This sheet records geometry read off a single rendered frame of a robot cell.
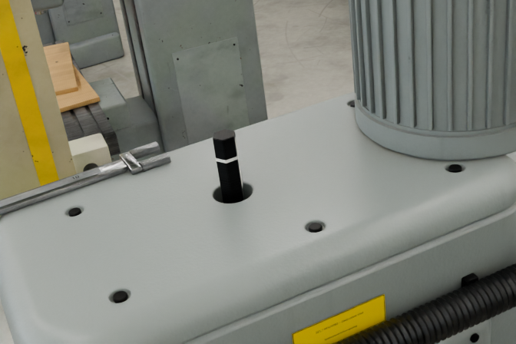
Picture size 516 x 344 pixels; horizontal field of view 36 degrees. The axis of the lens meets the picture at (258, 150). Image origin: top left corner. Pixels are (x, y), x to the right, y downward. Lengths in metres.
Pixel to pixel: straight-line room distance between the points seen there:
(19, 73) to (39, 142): 0.23
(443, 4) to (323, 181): 0.19
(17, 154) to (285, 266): 1.97
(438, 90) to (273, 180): 0.17
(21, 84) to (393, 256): 1.90
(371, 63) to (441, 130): 0.09
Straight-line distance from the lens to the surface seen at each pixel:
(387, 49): 0.73
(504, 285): 0.74
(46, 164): 2.59
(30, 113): 2.51
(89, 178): 0.79
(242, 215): 0.69
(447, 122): 0.73
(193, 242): 0.67
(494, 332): 0.86
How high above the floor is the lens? 2.27
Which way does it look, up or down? 29 degrees down
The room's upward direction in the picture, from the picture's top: 8 degrees counter-clockwise
